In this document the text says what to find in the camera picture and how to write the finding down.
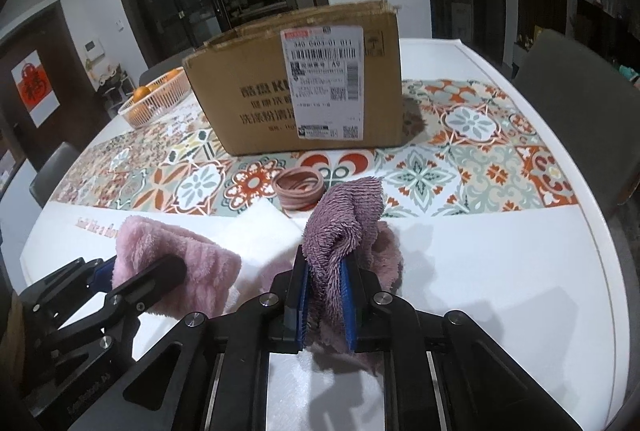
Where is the brown cardboard box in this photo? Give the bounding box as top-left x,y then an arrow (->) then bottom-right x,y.
181,0 -> 405,156

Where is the white tissue paper sheet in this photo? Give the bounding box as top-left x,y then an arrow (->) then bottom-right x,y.
219,200 -> 307,309

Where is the white intercom panel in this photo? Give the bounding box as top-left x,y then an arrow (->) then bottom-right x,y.
82,38 -> 106,62

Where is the red and white door poster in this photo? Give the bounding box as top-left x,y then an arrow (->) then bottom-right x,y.
11,50 -> 59,128

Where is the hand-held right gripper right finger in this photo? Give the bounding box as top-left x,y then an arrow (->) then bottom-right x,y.
341,260 -> 583,431

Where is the bunch of brown rubber bands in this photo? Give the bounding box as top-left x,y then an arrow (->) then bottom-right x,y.
272,169 -> 324,212

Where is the pink fluffy cloth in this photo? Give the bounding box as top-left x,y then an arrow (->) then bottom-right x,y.
112,215 -> 242,318

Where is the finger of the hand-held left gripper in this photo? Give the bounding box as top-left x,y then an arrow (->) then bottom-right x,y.
29,255 -> 187,363
20,258 -> 116,318

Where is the brown wooden door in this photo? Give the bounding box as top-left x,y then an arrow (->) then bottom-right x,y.
0,2 -> 103,194

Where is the grey dining chair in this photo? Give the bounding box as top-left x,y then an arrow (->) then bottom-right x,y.
28,141 -> 82,208
138,61 -> 187,86
511,28 -> 640,223

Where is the dark sideboard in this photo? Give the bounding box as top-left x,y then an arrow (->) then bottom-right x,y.
575,0 -> 640,76

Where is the purple fluffy towel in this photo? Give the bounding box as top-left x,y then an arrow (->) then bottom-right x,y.
301,176 -> 405,373

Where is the pile of oranges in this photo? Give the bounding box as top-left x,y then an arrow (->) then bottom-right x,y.
131,68 -> 185,102

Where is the small storage rack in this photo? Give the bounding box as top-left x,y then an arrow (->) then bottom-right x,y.
84,62 -> 137,118

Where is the white plastic fruit basket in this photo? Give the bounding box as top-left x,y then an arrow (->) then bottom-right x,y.
117,67 -> 192,128

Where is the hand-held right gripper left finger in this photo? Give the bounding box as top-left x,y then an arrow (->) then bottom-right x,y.
67,245 -> 310,431

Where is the patterned table runner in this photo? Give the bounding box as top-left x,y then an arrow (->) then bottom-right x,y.
49,78 -> 579,218

